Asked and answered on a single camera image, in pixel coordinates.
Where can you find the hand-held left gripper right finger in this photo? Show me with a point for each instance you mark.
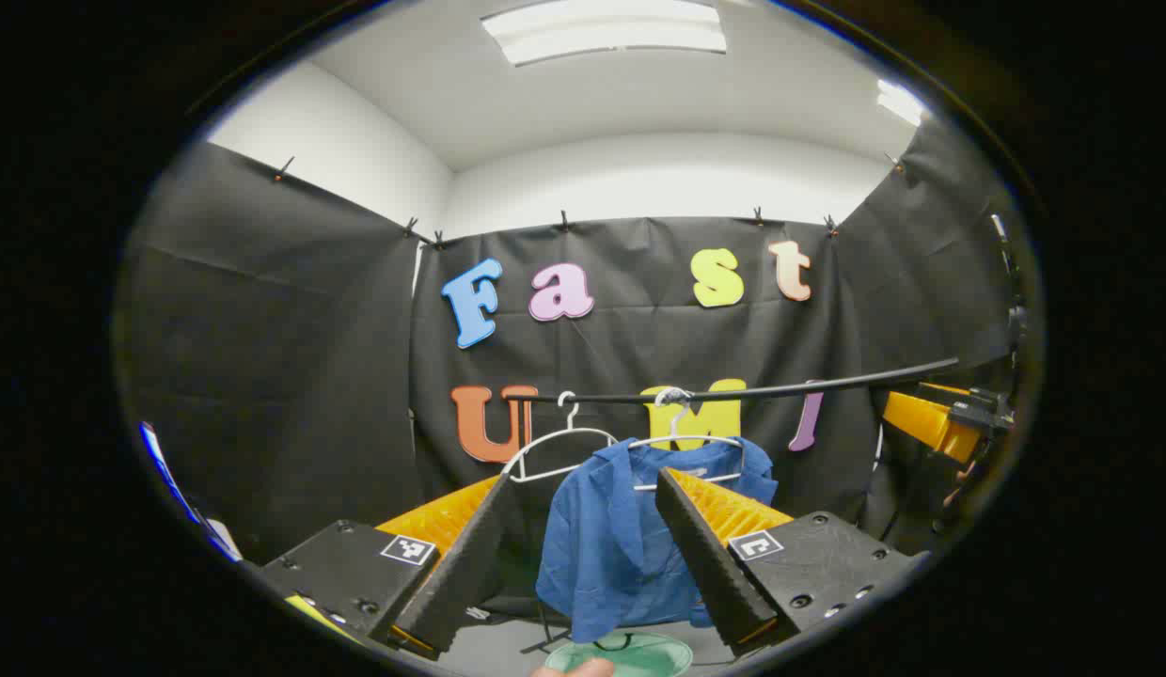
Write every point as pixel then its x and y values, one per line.
pixel 710 555

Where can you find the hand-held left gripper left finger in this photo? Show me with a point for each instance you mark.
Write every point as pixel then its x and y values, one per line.
pixel 470 564

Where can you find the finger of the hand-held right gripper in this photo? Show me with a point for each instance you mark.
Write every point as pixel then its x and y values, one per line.
pixel 926 425
pixel 942 387

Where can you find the white hanger with taped hook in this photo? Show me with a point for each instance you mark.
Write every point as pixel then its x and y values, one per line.
pixel 677 435

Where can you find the black clothes rack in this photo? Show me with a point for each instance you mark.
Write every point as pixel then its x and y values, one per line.
pixel 809 386

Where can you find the white plastic hanger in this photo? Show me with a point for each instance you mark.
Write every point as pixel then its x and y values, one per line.
pixel 570 431

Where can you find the white tape wrap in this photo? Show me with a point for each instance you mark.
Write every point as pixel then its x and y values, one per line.
pixel 672 396

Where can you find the small ceiling light panel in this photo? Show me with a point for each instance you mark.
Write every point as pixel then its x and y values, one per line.
pixel 901 102

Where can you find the large ceiling light panel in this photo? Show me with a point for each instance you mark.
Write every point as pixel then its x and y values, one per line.
pixel 602 28

